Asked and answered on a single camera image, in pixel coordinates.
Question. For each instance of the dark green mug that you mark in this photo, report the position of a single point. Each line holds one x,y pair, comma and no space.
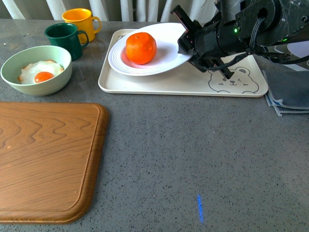
67,36

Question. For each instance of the white ridged plate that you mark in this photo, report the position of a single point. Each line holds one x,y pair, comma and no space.
166,58

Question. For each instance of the lavender cup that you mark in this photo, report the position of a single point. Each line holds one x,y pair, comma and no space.
299,49

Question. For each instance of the white cup rack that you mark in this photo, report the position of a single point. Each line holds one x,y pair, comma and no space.
303,66

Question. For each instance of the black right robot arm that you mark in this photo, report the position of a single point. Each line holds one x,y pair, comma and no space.
241,28

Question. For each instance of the light green bowl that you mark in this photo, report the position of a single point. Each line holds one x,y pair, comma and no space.
12,68

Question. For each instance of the orange fruit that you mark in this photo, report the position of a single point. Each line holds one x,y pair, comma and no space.
141,48

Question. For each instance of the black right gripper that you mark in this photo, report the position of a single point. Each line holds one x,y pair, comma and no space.
215,47

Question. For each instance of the cream bear tray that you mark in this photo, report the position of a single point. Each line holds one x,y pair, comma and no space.
246,81

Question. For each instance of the white curtain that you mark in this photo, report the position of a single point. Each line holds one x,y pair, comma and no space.
109,10

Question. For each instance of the grey folded cloth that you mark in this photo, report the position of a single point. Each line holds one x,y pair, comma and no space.
288,92

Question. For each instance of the fake fried egg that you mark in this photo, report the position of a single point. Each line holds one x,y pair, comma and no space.
39,72

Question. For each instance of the wooden cutting board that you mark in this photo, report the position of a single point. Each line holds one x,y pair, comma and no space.
49,159

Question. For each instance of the yellow mug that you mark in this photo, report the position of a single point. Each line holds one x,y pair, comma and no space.
84,20

